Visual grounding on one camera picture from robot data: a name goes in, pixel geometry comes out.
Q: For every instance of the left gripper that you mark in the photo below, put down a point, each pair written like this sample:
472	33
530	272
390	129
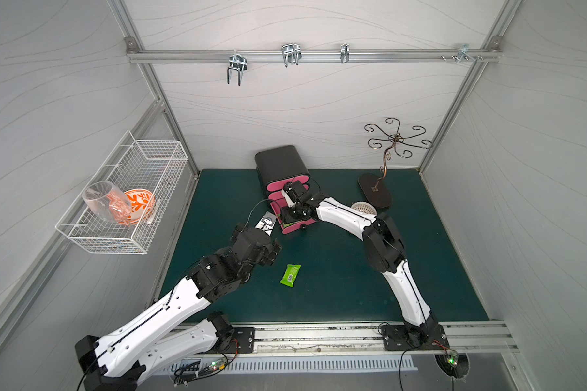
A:
272	249

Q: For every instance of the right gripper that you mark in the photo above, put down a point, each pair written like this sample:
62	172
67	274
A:
290	213

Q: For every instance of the pink bottom drawer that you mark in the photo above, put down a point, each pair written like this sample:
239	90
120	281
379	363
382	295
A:
287	228

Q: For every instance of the pink drawer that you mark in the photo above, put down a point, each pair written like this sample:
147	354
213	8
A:
279	184
277	195
287	228

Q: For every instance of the pink top drawer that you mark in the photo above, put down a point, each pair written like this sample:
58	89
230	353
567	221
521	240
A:
279	184

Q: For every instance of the green cookie packet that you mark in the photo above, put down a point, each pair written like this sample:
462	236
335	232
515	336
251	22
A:
290	275

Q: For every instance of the black pink drawer cabinet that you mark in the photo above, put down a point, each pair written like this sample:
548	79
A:
279	163

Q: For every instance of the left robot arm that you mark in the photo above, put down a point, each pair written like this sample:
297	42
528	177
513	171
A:
125	358

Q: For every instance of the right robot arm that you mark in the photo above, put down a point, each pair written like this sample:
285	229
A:
384	251

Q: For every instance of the black metal jewelry stand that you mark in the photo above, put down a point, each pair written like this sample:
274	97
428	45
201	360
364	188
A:
392	143

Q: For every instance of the orange patterned bowl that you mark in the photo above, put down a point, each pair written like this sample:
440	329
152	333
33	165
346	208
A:
143	204

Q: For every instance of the metal hook middle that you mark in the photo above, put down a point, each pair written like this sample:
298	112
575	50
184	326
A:
291	54

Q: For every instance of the metal hook small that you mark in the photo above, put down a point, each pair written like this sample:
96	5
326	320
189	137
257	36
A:
344	53

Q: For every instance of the metal double hook left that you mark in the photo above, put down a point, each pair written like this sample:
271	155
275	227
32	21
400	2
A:
237	66

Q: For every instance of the clear glass cup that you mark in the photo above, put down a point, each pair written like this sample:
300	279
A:
108	202

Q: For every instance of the white strainer orange handle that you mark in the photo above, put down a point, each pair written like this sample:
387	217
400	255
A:
364	207

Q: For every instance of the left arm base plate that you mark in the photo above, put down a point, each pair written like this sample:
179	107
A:
240	342

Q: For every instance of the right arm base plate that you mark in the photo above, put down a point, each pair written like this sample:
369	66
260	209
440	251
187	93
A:
397	337

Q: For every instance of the white wire basket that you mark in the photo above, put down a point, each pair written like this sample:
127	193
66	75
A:
155	165

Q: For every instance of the metal rail bar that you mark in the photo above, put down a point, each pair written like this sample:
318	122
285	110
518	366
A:
309	56

